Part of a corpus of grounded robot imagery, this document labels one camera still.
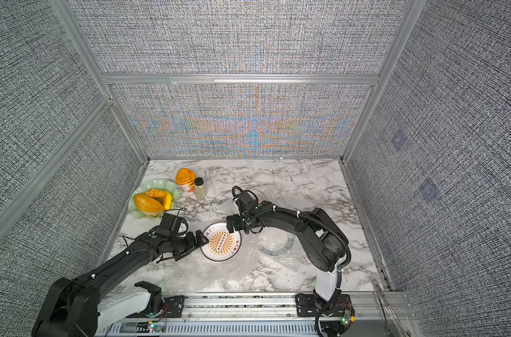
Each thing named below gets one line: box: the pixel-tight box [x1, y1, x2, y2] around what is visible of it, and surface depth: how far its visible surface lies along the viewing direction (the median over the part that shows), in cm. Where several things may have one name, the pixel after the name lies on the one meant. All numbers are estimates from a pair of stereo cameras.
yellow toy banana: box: [164, 190, 173, 211], surface depth 98 cm
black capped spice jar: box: [194, 176, 206, 199], surface depth 100 cm
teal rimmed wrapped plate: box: [257, 228, 295, 256], surface depth 88 cm
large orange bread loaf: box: [133, 194, 165, 217], surface depth 94 cm
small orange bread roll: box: [143, 188, 168, 203], surface depth 97 cm
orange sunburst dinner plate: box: [200, 221, 243, 262], surface depth 89 cm
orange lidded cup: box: [175, 167, 197, 194], surface depth 102 cm
